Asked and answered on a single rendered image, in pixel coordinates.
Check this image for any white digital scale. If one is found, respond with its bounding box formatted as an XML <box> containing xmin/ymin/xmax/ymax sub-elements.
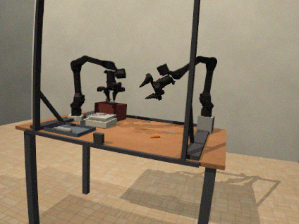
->
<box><xmin>79</xmin><ymin>112</ymin><xmax>117</xmax><ymax>128</ymax></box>

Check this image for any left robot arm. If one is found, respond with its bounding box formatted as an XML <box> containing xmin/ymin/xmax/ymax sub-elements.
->
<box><xmin>70</xmin><ymin>56</ymin><xmax>126</xmax><ymax>116</ymax></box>

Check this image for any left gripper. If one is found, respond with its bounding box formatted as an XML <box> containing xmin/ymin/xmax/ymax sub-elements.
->
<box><xmin>97</xmin><ymin>79</ymin><xmax>125</xmax><ymax>102</ymax></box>

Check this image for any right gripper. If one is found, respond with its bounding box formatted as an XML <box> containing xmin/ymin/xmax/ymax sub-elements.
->
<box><xmin>139</xmin><ymin>73</ymin><xmax>166</xmax><ymax>101</ymax></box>

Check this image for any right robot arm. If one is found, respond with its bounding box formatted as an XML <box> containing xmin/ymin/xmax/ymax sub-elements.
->
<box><xmin>154</xmin><ymin>56</ymin><xmax>217</xmax><ymax>117</ymax></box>

